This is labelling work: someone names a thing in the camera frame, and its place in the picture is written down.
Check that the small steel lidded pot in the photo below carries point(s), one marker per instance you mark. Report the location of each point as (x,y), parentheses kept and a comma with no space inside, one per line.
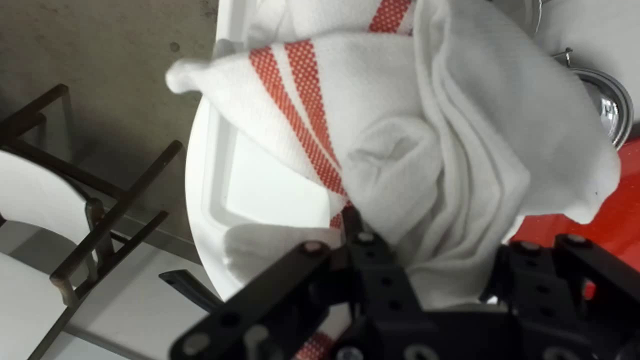
(609,96)

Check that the white towel with red stripes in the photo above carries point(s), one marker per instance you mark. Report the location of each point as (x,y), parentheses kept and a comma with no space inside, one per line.
(439,121)

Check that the red plate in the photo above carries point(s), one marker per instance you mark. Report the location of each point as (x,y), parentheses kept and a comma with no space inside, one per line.
(616,226)

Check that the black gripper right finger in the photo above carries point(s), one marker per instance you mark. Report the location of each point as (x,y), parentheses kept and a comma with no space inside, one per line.
(575,279)

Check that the folding chair near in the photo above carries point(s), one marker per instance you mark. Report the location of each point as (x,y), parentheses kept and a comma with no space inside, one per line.
(43,190)

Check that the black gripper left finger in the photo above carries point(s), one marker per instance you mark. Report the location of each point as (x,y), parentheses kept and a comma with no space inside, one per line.
(383,291)

